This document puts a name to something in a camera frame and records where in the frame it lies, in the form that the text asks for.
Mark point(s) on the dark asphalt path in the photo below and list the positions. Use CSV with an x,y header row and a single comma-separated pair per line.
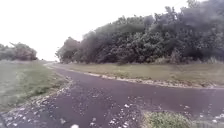
x,y
100,96

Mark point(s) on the grass beside path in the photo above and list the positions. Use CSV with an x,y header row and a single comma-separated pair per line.
x,y
23,81
150,71

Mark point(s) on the wood of dense trees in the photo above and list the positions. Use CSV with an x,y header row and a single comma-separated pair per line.
x,y
150,36

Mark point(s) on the robot's own part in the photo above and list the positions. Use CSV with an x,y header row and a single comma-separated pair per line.
x,y
75,126

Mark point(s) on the small grass patch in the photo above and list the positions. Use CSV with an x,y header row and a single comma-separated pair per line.
x,y
166,120

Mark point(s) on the clump of trees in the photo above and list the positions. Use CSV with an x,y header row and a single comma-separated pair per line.
x,y
20,52

